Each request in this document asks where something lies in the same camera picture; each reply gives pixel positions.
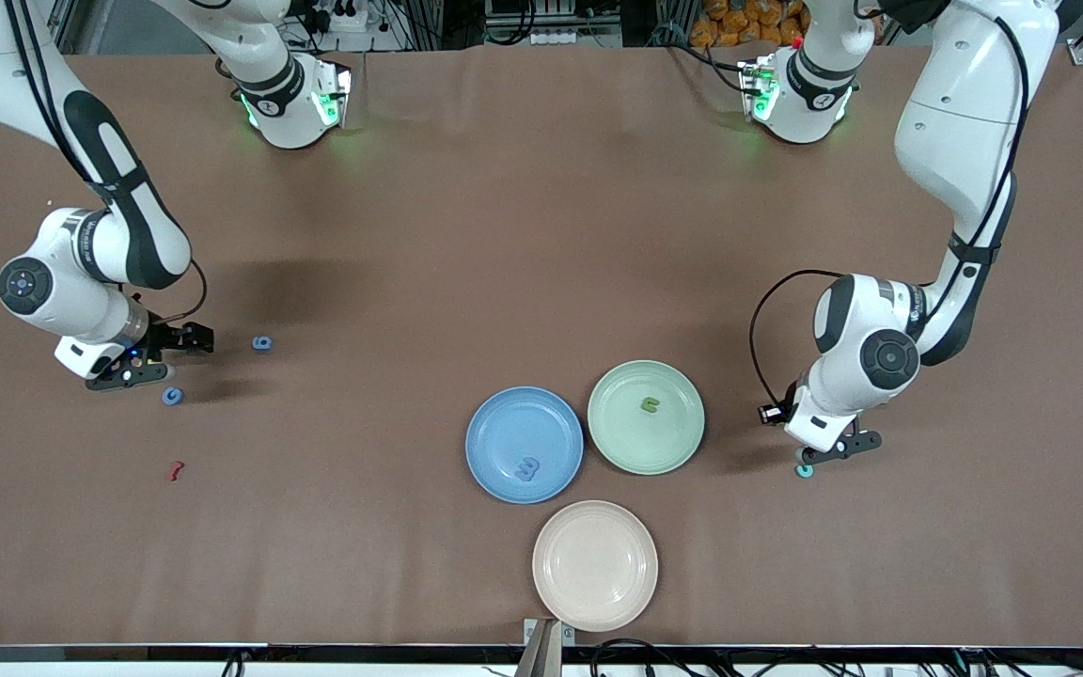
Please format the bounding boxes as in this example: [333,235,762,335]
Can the green plate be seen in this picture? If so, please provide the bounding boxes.
[587,359,706,477]

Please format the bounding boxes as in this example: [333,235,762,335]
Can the blue plate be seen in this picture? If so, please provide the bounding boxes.
[464,386,586,505]

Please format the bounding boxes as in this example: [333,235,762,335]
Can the beige plate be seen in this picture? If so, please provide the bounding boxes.
[532,499,660,633]

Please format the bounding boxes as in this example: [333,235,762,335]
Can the table cover sheet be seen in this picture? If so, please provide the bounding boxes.
[0,42,1083,650]

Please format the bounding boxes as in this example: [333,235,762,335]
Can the white power strip with plugs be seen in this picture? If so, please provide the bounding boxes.
[311,0,375,34]

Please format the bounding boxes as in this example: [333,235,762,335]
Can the bag of oranges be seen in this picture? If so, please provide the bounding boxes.
[689,0,810,48]

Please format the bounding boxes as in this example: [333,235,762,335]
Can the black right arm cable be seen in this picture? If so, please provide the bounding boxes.
[151,259,210,325]

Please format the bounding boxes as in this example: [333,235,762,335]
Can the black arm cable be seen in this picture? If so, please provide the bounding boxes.
[151,259,210,325]
[749,270,848,419]

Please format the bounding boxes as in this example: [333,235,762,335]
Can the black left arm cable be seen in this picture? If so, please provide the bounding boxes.
[749,270,848,419]

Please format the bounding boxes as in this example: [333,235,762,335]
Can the black cable loop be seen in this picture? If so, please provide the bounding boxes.
[589,638,693,677]

